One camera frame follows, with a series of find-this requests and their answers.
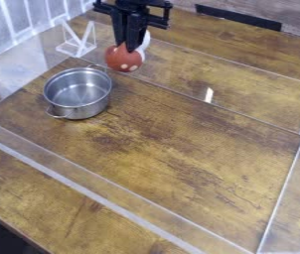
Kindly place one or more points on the small silver metal pot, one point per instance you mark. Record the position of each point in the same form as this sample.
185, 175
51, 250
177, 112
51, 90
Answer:
76, 93

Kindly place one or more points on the red white toy mushroom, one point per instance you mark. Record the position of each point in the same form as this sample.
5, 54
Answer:
120, 60

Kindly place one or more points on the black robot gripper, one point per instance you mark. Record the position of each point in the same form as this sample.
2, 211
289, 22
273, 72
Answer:
134, 15

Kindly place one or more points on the clear acrylic enclosure walls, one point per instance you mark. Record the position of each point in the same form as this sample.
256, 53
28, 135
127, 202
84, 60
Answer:
175, 171

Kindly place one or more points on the black bar on table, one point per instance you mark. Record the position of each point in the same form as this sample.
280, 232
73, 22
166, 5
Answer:
237, 17

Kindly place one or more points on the clear acrylic triangle bracket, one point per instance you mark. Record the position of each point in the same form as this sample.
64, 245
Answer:
76, 46

